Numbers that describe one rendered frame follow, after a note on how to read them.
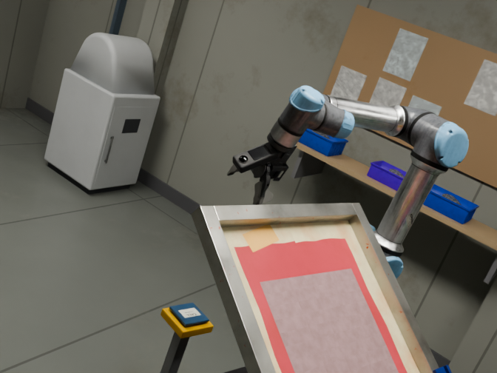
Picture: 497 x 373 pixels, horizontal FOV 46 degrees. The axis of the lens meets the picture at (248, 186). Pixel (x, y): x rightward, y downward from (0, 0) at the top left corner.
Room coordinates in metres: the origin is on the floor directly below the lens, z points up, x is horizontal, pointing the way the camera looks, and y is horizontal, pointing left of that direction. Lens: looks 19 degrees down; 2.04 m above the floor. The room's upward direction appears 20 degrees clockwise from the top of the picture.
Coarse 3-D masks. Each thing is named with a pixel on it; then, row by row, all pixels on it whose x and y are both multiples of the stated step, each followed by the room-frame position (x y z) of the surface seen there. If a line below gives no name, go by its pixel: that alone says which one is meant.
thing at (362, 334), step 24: (336, 240) 1.46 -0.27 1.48; (312, 264) 1.33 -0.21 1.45; (336, 264) 1.39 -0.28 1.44; (336, 288) 1.32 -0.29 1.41; (360, 288) 1.39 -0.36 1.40; (336, 312) 1.26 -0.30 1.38; (360, 312) 1.32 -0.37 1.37; (336, 336) 1.21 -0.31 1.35; (360, 336) 1.26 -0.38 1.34; (384, 336) 1.32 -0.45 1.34; (360, 360) 1.20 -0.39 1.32; (384, 360) 1.25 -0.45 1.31
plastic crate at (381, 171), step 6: (372, 162) 3.66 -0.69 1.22; (378, 162) 3.75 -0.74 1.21; (384, 162) 3.81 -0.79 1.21; (372, 168) 3.65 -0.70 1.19; (378, 168) 3.63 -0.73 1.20; (384, 168) 3.80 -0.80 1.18; (390, 168) 3.78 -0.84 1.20; (396, 168) 3.76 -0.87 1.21; (372, 174) 3.64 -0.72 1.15; (378, 174) 3.62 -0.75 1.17; (384, 174) 3.61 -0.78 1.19; (390, 174) 3.59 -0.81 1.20; (396, 174) 3.63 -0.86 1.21; (402, 174) 3.69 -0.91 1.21; (378, 180) 3.61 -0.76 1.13; (384, 180) 3.60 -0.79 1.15; (390, 180) 3.58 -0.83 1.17; (396, 180) 3.56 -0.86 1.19; (390, 186) 3.57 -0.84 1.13; (396, 186) 3.55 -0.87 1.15
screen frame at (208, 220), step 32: (224, 224) 1.21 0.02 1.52; (256, 224) 1.29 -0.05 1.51; (352, 224) 1.55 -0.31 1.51; (224, 256) 1.11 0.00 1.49; (384, 256) 1.50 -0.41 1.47; (224, 288) 1.07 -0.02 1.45; (384, 288) 1.44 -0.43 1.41; (256, 320) 1.04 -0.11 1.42; (256, 352) 0.98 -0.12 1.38; (416, 352) 1.33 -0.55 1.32
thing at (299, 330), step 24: (240, 264) 1.17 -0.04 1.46; (264, 264) 1.22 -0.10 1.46; (288, 264) 1.27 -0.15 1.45; (264, 288) 1.17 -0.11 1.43; (288, 288) 1.22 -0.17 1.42; (312, 288) 1.27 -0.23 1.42; (264, 312) 1.12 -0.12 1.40; (288, 312) 1.16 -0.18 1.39; (312, 312) 1.21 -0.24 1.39; (288, 336) 1.11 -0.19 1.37; (312, 336) 1.16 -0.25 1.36; (288, 360) 1.06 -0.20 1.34; (312, 360) 1.11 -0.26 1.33; (336, 360) 1.15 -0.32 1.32
